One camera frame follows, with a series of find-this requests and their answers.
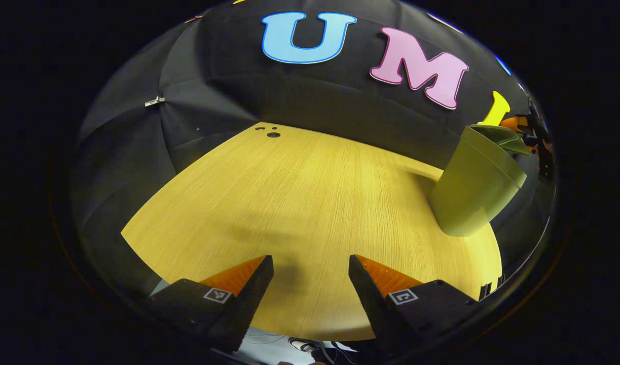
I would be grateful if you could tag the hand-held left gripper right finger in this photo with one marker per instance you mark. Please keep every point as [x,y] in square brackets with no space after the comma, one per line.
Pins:
[370,301]

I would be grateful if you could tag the copper metal clip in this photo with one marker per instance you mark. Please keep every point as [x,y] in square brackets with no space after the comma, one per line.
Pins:
[193,19]

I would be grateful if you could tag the pale green desktop garbage bin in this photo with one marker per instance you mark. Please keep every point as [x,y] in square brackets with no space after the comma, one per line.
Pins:
[472,192]

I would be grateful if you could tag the wooden desktop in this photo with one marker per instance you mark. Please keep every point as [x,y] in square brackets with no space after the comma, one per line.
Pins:
[299,203]

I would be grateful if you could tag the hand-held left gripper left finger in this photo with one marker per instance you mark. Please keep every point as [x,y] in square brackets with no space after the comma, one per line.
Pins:
[249,299]

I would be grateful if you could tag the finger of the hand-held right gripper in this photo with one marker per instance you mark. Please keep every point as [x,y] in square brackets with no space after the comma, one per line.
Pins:
[515,123]

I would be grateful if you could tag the black backdrop cloth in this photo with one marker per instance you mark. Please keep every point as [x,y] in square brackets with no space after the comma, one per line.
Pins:
[340,106]

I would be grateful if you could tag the silver metal clip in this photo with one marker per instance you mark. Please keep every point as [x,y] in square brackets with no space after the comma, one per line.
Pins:
[154,101]

